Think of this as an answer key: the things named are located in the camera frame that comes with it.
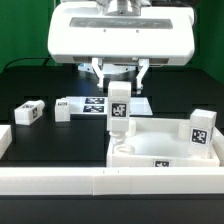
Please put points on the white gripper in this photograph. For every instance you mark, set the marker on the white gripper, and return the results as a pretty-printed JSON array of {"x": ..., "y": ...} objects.
[{"x": 159, "y": 35}]

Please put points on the white square tabletop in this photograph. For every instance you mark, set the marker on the white square tabletop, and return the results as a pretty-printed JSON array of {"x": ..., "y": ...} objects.
[{"x": 154, "y": 142}]

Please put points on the white U-shaped obstacle fence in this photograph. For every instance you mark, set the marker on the white U-shaped obstacle fence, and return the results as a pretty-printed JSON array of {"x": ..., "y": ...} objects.
[{"x": 110, "y": 181}]

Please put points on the white marker base plate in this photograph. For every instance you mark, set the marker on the white marker base plate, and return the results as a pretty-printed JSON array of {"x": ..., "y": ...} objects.
[{"x": 98, "y": 105}]

